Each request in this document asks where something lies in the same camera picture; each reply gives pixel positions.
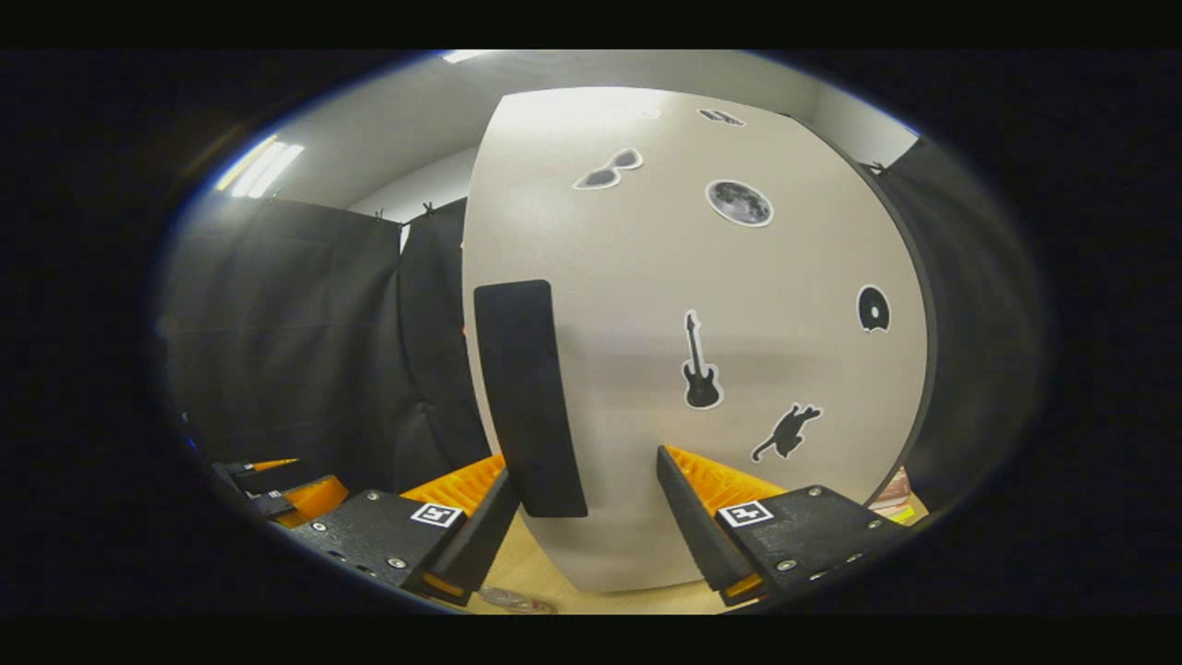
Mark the brown cover book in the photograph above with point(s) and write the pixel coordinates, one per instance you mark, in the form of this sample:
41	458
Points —
894	485

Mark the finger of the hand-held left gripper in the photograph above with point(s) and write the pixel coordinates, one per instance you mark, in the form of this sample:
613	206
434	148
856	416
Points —
263	473
305	499

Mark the black backdrop cloth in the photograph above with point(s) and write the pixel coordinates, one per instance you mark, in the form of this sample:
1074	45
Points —
305	351

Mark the yellow book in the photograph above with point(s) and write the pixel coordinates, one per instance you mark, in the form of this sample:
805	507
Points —
910	511

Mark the clear plastic bottle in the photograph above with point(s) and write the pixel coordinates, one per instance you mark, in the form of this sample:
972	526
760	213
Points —
522	600

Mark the beige cabinet door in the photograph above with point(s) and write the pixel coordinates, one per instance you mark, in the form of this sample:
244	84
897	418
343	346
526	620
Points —
646	277

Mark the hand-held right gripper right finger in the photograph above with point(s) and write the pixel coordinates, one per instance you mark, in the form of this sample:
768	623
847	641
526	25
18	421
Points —
693	526

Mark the ceiling light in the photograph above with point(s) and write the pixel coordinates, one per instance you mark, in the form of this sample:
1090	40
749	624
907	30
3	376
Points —
464	55
263	168

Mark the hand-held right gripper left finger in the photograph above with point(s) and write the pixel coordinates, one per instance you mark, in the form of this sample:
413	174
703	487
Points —
476	545

